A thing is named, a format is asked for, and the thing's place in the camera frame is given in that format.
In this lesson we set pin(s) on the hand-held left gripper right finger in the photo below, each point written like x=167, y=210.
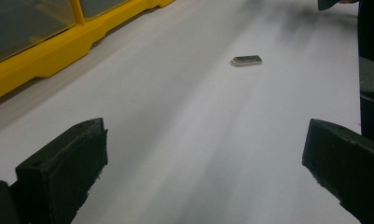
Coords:
x=346, y=161

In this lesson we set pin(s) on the yellow plastic bin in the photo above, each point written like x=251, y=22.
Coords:
x=51, y=53

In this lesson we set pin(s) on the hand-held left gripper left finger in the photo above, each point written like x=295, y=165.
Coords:
x=63, y=168

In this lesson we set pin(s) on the small silver metal block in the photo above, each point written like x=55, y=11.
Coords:
x=246, y=60

